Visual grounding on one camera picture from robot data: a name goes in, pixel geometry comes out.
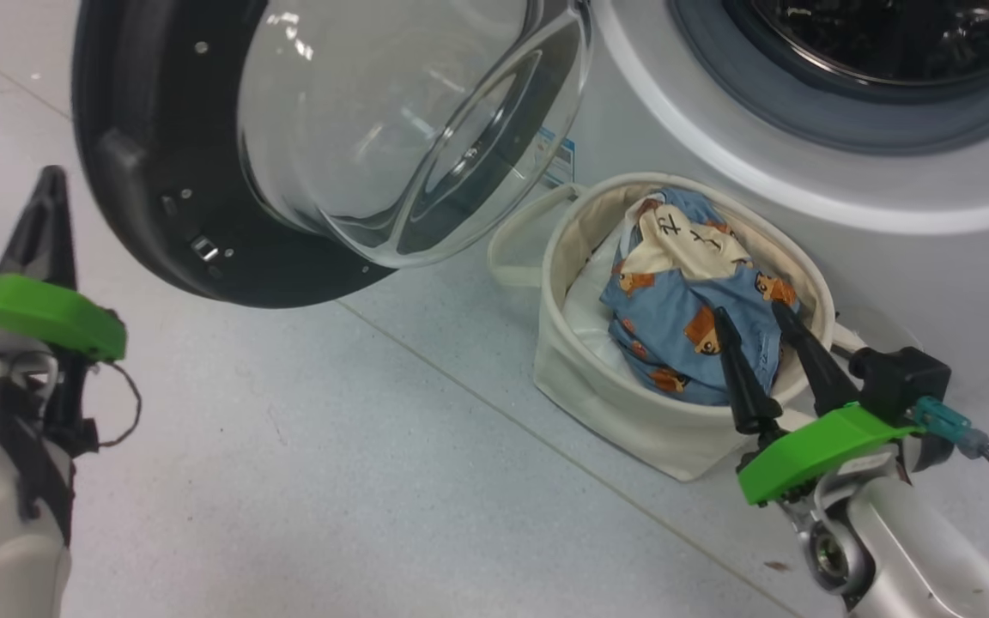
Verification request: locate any blue bear print garment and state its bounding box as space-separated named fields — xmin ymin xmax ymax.
xmin=600 ymin=187 xmax=800 ymax=406

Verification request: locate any blue energy label sticker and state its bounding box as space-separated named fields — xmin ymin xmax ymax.
xmin=537 ymin=129 xmax=577 ymax=188

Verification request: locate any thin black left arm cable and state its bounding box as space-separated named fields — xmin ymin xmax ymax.
xmin=95 ymin=360 xmax=143 ymax=449

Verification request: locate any teal cable connector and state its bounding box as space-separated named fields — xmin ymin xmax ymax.
xmin=911 ymin=397 xmax=989 ymax=457

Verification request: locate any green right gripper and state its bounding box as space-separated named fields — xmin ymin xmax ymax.
xmin=712 ymin=300 xmax=920 ymax=506

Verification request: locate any white front-load washing machine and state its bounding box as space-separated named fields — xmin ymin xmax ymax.
xmin=537 ymin=0 xmax=989 ymax=387

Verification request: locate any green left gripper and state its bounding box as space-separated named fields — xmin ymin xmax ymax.
xmin=0 ymin=166 xmax=128 ymax=363

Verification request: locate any white basket liner cloth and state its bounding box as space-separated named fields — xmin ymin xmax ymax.
xmin=563 ymin=249 xmax=633 ymax=370

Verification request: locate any cream printed garment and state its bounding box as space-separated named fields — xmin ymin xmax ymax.
xmin=636 ymin=202 xmax=753 ymax=282

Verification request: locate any cream canvas laundry basket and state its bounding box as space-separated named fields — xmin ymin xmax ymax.
xmin=488 ymin=172 xmax=869 ymax=482

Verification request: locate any black round glass washer door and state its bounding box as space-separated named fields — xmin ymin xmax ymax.
xmin=71 ymin=0 xmax=594 ymax=308

